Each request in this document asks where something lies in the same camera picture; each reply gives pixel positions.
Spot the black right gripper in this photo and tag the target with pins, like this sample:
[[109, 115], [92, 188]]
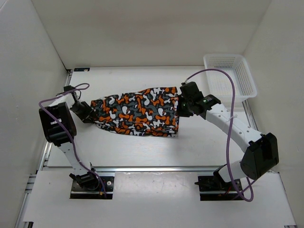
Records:
[[181, 113]]

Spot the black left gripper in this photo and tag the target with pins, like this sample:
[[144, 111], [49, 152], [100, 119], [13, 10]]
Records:
[[88, 112]]

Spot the orange black camouflage shorts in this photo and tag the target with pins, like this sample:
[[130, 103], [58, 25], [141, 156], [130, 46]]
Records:
[[150, 112]]

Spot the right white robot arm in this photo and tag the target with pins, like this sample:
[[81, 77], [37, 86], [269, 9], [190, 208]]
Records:
[[217, 114]]

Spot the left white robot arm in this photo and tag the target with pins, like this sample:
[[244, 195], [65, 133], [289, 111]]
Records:
[[60, 130]]

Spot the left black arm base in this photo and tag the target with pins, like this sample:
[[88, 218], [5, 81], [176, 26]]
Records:
[[89, 187]]

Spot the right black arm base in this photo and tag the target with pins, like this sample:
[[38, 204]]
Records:
[[211, 189]]

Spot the white plastic mesh basket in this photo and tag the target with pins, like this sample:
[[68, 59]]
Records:
[[237, 68]]

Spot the front aluminium rail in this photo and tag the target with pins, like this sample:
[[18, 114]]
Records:
[[157, 169]]

